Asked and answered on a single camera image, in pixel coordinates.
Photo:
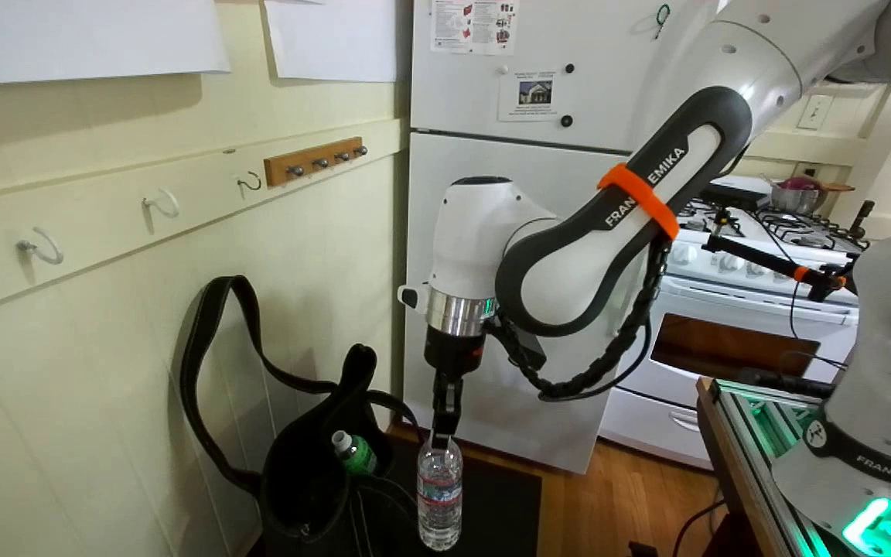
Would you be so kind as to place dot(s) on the white refrigerator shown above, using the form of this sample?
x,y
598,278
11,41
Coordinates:
x,y
589,102

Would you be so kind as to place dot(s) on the printed sheet on refrigerator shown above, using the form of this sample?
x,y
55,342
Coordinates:
x,y
474,21

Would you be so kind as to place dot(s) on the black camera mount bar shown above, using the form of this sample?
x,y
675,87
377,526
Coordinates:
x,y
766,260

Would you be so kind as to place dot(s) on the small white wall paper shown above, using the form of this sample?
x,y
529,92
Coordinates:
x,y
332,34

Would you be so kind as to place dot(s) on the clear plastic water bottle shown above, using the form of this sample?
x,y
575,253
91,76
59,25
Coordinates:
x,y
439,497

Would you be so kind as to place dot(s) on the robot base table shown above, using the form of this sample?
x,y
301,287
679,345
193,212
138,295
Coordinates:
x,y
751,464

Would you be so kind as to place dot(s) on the loop shaped fridge magnet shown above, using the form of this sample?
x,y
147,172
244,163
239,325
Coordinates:
x,y
660,17

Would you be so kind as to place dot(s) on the wooden key hook rack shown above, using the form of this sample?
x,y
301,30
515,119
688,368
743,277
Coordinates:
x,y
311,163

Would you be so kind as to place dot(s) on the photo fridge magnet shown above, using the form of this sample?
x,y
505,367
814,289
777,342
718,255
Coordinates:
x,y
536,92

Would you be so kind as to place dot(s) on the black shoulder bag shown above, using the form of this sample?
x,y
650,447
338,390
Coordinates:
x,y
301,497

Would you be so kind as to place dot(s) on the round black fridge magnet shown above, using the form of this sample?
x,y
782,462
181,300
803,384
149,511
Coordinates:
x,y
568,69
568,120

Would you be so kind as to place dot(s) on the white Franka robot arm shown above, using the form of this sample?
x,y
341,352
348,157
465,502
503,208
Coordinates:
x,y
570,247

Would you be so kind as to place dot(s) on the metal wall hook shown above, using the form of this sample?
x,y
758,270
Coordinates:
x,y
251,183
161,206
44,253

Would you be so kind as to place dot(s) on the red cooking pot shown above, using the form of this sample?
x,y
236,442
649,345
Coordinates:
x,y
799,193

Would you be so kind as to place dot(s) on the large white wall paper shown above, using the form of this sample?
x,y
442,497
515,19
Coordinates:
x,y
75,34

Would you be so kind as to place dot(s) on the white stove with oven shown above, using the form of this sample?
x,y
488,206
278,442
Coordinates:
x,y
734,309

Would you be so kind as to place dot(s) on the dark low cabinet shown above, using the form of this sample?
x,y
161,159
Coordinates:
x,y
503,504

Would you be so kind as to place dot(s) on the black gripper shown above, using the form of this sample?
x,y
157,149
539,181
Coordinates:
x,y
454,357

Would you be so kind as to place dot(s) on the white light switch plate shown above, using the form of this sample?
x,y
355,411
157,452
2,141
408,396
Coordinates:
x,y
814,113

